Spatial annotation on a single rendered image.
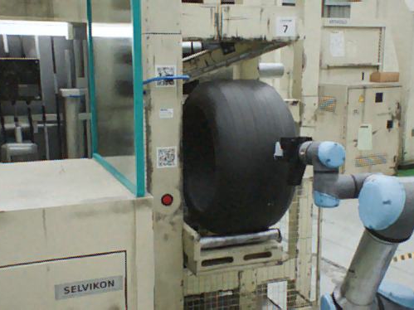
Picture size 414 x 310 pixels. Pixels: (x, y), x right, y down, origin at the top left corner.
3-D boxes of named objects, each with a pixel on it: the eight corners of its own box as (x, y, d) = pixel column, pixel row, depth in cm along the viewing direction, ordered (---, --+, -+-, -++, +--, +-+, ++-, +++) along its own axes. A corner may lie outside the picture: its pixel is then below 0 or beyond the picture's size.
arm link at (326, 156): (324, 171, 164) (324, 142, 163) (304, 169, 174) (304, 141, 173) (348, 170, 166) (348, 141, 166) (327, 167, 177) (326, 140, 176)
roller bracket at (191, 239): (193, 262, 205) (193, 235, 204) (161, 230, 242) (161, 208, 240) (202, 261, 207) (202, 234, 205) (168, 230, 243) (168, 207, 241)
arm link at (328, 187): (355, 206, 169) (355, 169, 168) (319, 209, 166) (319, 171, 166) (343, 203, 176) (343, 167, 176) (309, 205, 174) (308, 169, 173)
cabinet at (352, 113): (342, 196, 652) (347, 84, 629) (308, 185, 701) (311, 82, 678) (398, 186, 697) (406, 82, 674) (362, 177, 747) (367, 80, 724)
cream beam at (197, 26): (164, 41, 225) (163, 2, 223) (147, 42, 249) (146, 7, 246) (299, 41, 247) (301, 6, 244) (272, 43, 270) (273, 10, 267)
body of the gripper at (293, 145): (299, 136, 191) (318, 136, 180) (299, 162, 192) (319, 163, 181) (278, 137, 189) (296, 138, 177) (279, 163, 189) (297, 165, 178)
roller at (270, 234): (192, 245, 214) (196, 251, 210) (192, 234, 212) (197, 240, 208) (275, 235, 226) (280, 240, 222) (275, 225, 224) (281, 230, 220)
